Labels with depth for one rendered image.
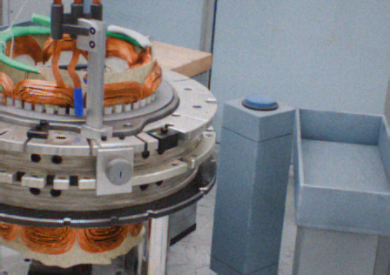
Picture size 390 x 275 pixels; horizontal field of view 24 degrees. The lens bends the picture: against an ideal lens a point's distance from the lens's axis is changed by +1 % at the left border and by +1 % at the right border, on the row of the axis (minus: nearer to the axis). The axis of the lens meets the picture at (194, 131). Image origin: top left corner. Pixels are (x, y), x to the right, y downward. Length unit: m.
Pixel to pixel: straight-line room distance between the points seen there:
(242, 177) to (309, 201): 0.33
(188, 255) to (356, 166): 0.38
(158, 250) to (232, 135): 0.28
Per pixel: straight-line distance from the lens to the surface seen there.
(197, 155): 0.98
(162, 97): 1.01
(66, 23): 0.88
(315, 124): 1.15
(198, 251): 1.39
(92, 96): 0.89
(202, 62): 1.33
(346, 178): 1.05
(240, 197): 1.25
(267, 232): 1.29
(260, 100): 1.22
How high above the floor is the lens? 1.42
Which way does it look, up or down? 20 degrees down
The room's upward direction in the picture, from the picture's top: 4 degrees clockwise
